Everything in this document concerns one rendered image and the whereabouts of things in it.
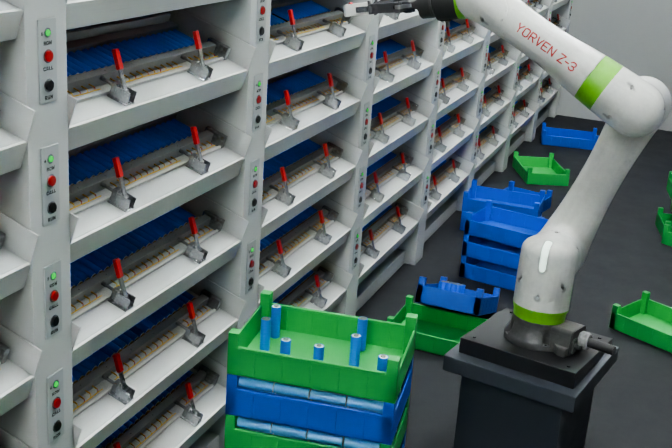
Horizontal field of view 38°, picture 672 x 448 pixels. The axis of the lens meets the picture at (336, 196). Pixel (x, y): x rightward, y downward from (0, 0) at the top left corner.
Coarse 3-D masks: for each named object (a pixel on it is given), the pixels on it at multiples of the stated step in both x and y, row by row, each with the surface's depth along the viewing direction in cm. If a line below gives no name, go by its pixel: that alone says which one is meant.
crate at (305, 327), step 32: (256, 320) 186; (288, 320) 189; (320, 320) 188; (352, 320) 186; (416, 320) 182; (256, 352) 170; (384, 352) 184; (288, 384) 171; (320, 384) 169; (352, 384) 168; (384, 384) 166
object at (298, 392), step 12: (240, 384) 174; (252, 384) 173; (264, 384) 173; (276, 384) 173; (288, 396) 173; (300, 396) 172; (312, 396) 171; (324, 396) 170; (336, 396) 170; (348, 396) 171; (360, 408) 170; (372, 408) 169
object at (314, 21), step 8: (312, 16) 251; (320, 16) 253; (328, 16) 256; (336, 16) 262; (280, 24) 234; (288, 24) 236; (296, 24) 239; (304, 24) 244; (312, 24) 249; (320, 24) 254; (272, 32) 228; (288, 32) 235; (304, 32) 241
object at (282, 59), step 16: (320, 0) 270; (336, 0) 268; (352, 16) 267; (368, 16) 266; (320, 32) 249; (352, 32) 261; (272, 48) 212; (288, 48) 228; (304, 48) 233; (320, 48) 240; (336, 48) 251; (352, 48) 263; (272, 64) 216; (288, 64) 225; (304, 64) 235
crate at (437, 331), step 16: (416, 304) 311; (400, 320) 308; (432, 320) 311; (448, 320) 309; (464, 320) 307; (480, 320) 305; (416, 336) 292; (432, 336) 290; (448, 336) 303; (432, 352) 292
